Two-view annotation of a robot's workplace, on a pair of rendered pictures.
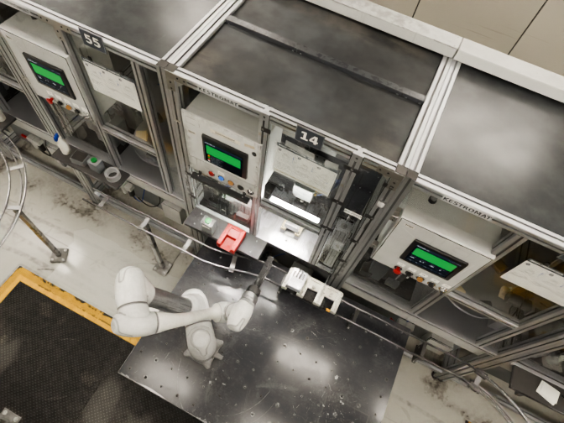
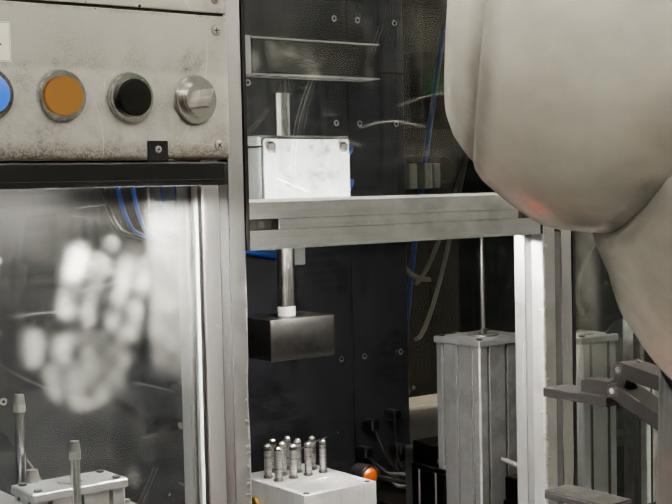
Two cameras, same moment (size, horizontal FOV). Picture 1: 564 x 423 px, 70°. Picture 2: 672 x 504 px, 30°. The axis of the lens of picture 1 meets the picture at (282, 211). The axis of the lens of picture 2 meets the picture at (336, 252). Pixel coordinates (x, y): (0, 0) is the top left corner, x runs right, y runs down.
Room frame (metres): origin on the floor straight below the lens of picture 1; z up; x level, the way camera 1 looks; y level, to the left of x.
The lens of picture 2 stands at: (0.41, 0.95, 1.35)
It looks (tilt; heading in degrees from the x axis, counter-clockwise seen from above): 3 degrees down; 307
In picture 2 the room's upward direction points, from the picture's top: 1 degrees counter-clockwise
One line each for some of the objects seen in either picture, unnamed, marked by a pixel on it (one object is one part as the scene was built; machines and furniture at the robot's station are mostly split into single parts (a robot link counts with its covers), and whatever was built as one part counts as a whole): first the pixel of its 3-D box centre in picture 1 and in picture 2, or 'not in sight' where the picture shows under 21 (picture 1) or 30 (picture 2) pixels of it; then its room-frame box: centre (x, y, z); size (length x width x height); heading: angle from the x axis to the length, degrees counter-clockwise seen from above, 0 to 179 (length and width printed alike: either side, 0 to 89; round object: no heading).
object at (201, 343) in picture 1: (201, 341); not in sight; (0.44, 0.30, 0.85); 0.18 x 0.16 x 0.22; 27
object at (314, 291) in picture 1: (311, 291); not in sight; (0.87, -0.29, 0.84); 0.36 x 0.14 x 0.10; 74
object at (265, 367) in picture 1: (273, 350); not in sight; (0.51, -0.12, 0.66); 1.50 x 1.06 x 0.04; 74
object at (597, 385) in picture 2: not in sight; (610, 376); (0.85, 0.02, 1.19); 0.05 x 0.01 x 0.03; 164
